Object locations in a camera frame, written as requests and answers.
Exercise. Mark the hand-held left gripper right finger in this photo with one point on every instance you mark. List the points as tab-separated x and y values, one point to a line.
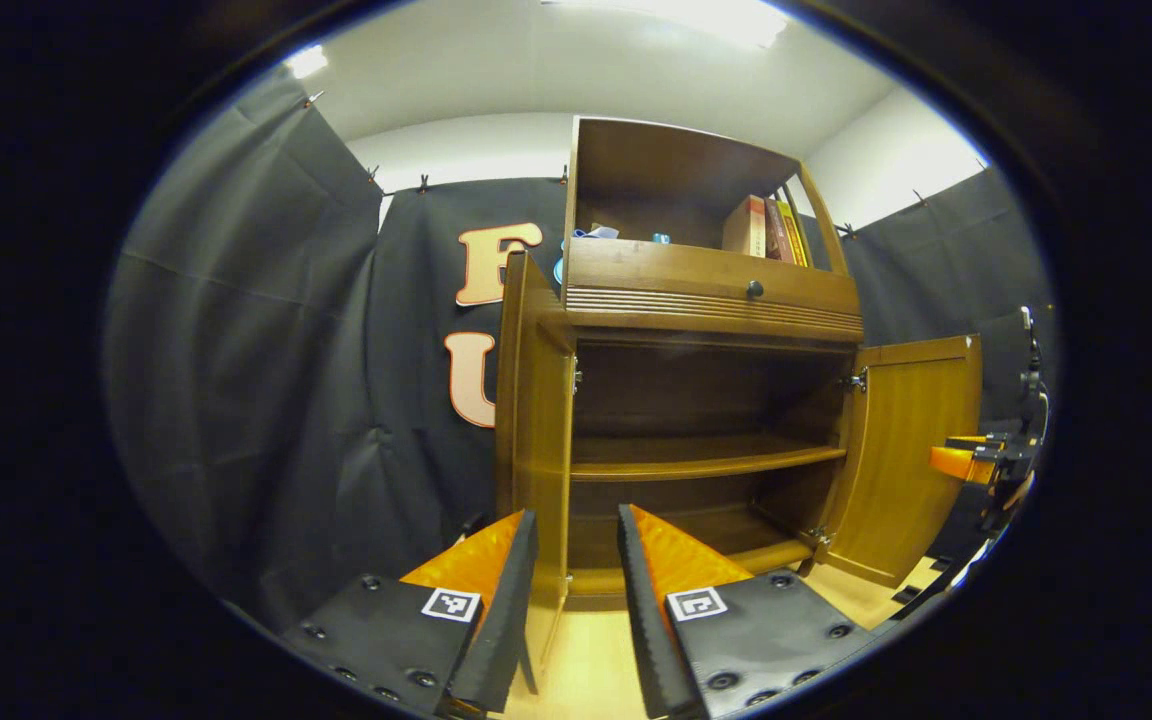
641	620

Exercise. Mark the black backdrop cloth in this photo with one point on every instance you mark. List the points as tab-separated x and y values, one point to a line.
256	350

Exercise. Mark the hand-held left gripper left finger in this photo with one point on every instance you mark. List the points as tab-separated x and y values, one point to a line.
506	610

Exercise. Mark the wooden drawer with black knob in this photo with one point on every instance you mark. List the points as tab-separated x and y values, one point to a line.
666	272

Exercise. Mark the small ceiling light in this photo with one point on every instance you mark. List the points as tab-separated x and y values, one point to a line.
306	62

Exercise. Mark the brown book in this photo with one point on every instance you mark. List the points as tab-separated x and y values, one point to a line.
778	232

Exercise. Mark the wooden cabinet door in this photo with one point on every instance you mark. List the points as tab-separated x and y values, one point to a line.
906	450
536	430

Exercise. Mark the wooden double-door shoe cabinet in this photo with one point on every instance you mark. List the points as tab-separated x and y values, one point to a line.
696	460

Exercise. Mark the blue and white cloth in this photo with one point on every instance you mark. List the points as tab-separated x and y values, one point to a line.
596	233

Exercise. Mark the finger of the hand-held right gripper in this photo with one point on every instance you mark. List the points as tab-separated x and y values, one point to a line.
961	463

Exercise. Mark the yellow book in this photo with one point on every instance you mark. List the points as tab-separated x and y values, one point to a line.
794	238

